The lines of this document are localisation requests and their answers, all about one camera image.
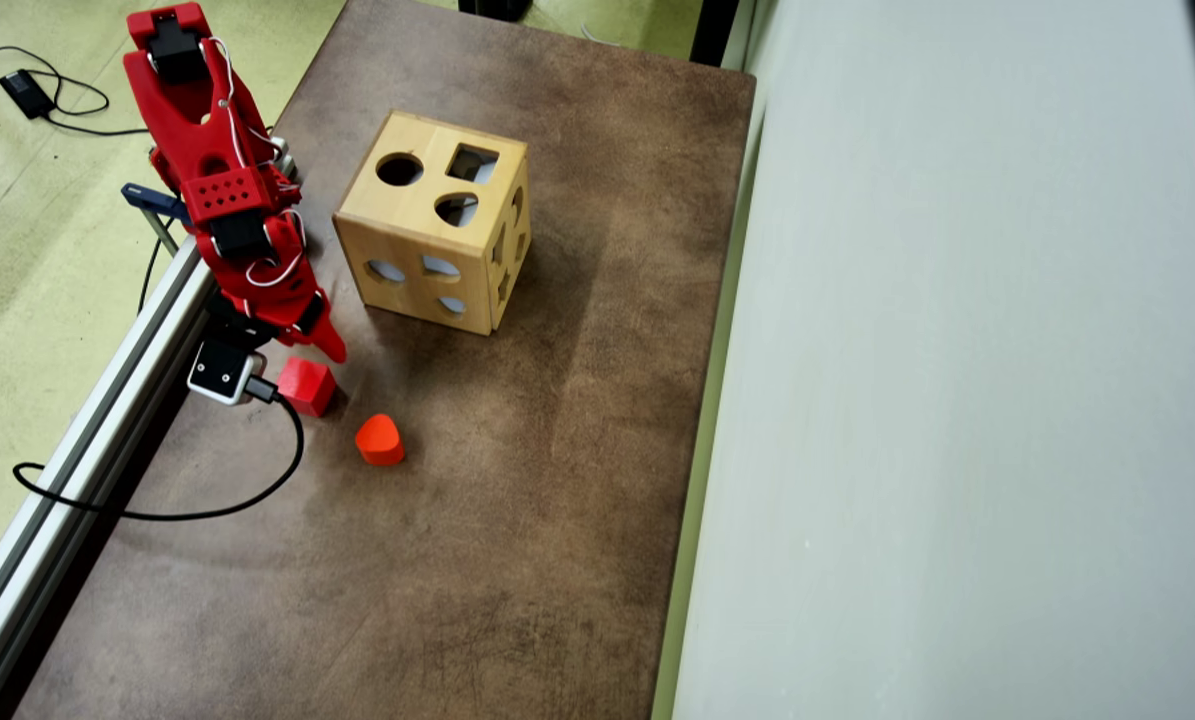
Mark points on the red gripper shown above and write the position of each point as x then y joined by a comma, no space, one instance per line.
319,325

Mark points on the red cube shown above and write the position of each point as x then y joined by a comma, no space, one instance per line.
307,388

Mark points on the red robot arm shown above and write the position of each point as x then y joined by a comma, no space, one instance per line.
182,130

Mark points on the wooden shape sorter box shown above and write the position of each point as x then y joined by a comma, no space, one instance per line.
367,200

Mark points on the orange rounded triangle block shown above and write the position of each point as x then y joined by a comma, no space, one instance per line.
379,440

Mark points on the blue clamp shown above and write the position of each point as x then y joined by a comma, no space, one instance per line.
152,198

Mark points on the black furniture foot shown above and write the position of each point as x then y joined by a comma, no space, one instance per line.
497,8

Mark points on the black power adapter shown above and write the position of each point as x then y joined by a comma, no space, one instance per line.
27,93

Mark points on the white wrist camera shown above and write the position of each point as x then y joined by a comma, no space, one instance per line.
222,370

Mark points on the aluminium profile rail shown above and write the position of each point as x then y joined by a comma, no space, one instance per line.
77,450

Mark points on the dark post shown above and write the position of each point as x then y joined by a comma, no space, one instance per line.
714,30

